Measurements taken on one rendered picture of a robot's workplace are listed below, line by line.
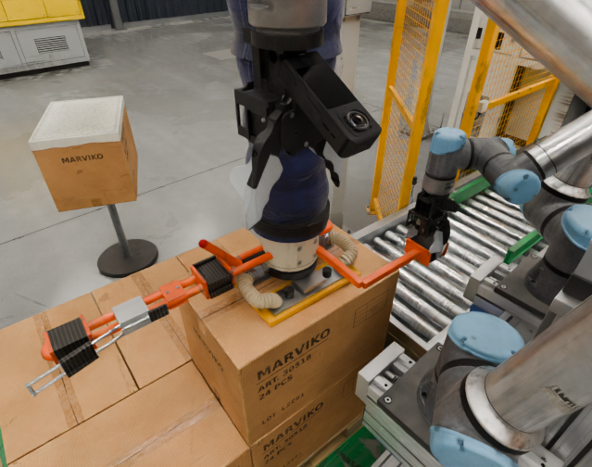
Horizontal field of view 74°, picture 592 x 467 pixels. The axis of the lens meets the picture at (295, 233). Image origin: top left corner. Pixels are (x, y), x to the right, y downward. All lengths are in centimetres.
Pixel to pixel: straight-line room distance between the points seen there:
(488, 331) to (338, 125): 49
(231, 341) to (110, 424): 58
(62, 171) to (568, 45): 216
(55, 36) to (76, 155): 601
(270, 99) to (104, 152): 187
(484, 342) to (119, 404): 119
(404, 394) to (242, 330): 45
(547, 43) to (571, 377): 35
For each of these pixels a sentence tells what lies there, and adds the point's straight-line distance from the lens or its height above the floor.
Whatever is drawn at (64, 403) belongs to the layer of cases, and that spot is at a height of 54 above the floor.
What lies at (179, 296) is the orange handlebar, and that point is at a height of 109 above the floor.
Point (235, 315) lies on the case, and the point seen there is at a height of 94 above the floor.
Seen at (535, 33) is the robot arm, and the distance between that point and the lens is 49.
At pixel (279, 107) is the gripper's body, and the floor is 166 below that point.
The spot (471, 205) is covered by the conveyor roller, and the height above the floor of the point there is 53.
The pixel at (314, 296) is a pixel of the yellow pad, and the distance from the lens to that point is 115.
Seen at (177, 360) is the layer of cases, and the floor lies 54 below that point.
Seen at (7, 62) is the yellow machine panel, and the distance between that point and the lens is 813.
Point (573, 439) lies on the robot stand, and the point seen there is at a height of 101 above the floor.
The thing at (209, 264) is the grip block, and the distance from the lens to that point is 108.
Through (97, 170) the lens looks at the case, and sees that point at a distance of 230.
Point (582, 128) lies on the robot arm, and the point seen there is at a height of 149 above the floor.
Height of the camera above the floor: 179
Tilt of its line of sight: 37 degrees down
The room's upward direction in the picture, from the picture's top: straight up
